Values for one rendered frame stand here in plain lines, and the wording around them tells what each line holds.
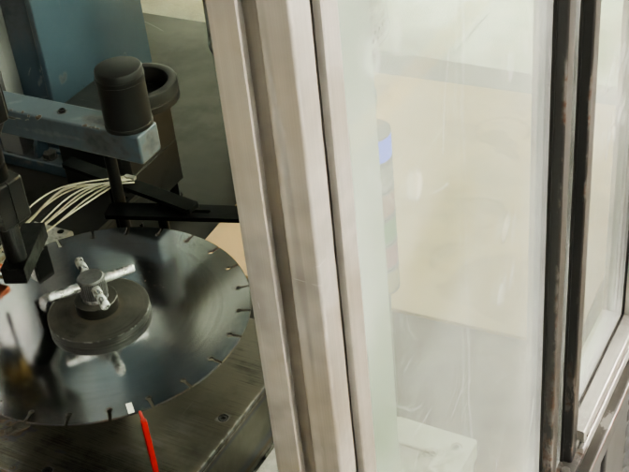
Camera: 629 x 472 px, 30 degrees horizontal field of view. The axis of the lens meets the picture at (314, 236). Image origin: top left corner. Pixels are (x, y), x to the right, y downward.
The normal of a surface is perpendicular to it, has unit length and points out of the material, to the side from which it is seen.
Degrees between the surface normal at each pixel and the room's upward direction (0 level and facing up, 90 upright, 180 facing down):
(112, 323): 5
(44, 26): 90
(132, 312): 5
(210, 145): 0
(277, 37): 90
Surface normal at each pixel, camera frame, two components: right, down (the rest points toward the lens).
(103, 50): 0.88, 0.21
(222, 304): -0.09, -0.81
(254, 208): -0.47, 0.55
